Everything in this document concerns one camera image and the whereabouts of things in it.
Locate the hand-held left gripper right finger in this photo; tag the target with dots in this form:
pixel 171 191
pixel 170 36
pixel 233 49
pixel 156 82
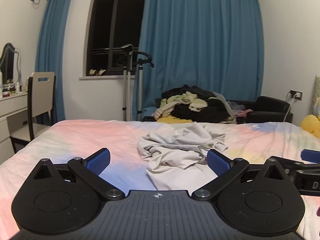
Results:
pixel 217 162

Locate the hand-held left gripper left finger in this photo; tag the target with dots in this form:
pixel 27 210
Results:
pixel 100 160

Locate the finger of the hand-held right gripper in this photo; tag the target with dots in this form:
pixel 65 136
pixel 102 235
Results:
pixel 311 155

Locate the white garment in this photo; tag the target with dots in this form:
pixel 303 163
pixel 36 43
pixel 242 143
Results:
pixel 180 140

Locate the pile of clothes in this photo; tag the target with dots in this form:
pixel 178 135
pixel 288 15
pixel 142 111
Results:
pixel 195 110

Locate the yellow plush toy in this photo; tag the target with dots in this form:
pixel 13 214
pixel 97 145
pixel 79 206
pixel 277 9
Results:
pixel 311 127

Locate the yellow cloth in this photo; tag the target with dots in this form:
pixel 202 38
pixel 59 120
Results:
pixel 172 120

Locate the black armchair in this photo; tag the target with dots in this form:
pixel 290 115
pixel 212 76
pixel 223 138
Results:
pixel 270 105

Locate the garment steamer stand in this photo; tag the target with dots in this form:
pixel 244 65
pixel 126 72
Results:
pixel 128 92

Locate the beige chair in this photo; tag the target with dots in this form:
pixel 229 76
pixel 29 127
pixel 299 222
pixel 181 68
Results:
pixel 42 92

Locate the white dressing table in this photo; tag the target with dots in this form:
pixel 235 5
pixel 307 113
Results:
pixel 10 105

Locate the group of cosmetic bottles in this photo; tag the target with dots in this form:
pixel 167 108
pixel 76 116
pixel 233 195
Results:
pixel 12 87

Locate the narrow blue curtain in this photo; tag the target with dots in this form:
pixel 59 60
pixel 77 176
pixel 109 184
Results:
pixel 53 55

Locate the wide blue curtain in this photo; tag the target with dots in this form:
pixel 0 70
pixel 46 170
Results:
pixel 200 42

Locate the dark window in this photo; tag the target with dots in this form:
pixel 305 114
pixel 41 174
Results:
pixel 105 30

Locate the dressing table mirror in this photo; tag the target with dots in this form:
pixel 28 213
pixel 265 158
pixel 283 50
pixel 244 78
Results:
pixel 7 60

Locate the dark wall socket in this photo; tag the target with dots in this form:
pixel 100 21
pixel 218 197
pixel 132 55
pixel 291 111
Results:
pixel 292 93

